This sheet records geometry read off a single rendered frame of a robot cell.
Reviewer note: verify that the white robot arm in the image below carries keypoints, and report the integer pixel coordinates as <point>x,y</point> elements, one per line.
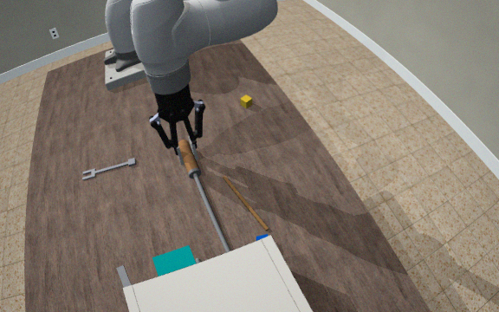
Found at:
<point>163,33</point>

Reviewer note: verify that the teal square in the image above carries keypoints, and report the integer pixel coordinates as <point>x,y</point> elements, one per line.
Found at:
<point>173,260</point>

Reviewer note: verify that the grey combination wrench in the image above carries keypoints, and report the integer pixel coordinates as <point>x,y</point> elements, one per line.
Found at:
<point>131,162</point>

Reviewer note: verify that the small yellow cube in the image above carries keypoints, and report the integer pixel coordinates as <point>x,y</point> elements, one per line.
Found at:
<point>246,101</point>

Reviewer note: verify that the grey metal hook with wooden handle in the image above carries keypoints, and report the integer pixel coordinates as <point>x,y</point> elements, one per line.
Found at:
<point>194,172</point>

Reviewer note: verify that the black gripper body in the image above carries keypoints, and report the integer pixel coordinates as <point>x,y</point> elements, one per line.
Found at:
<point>173,102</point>

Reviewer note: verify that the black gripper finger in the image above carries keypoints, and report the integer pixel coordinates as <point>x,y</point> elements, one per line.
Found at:
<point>199,109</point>
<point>155,123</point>

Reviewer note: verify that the grey flat bar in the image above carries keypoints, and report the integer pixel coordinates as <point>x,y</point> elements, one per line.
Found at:
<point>123,276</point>

